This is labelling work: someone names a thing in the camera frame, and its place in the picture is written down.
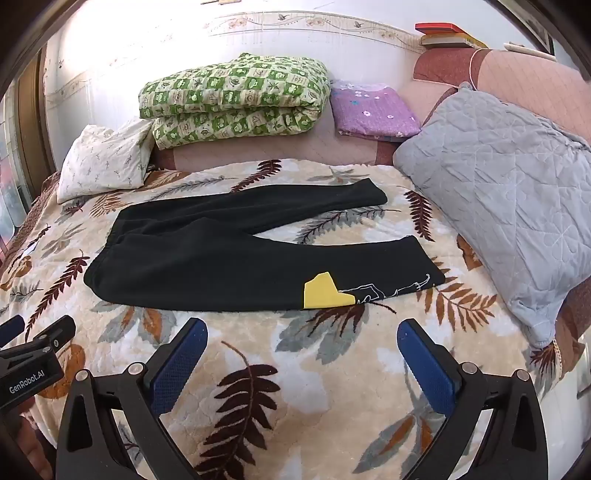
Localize brown wooden door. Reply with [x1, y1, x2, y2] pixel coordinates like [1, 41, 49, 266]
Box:
[0, 46, 57, 259]

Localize black pants with yellow patch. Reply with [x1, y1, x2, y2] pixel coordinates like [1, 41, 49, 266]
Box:
[83, 176, 447, 313]

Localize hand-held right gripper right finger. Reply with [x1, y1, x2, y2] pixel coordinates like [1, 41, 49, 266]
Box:
[397, 318, 551, 480]

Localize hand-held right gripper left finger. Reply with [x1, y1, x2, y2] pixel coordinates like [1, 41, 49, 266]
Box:
[54, 318, 209, 480]

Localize pink padded headboard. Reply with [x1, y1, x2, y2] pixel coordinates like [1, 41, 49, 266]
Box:
[412, 48, 591, 139]

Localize green patterned folded quilt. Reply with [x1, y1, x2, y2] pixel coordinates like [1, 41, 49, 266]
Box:
[139, 52, 332, 151]

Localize purple floral folded blanket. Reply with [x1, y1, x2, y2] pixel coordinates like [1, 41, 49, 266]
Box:
[329, 79, 422, 143]

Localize white cord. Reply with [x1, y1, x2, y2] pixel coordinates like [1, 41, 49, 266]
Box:
[464, 50, 482, 89]

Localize white printed pillow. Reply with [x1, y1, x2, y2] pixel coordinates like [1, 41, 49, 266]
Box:
[56, 117, 157, 205]

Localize grey quilted pillow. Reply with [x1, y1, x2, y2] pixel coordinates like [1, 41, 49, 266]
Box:
[392, 84, 591, 350]

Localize leaf print fleece blanket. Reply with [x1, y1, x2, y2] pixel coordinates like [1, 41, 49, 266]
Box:
[0, 158, 561, 480]

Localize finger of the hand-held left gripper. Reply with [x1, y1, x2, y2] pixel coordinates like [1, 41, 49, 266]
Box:
[0, 316, 25, 348]
[18, 315, 77, 360]

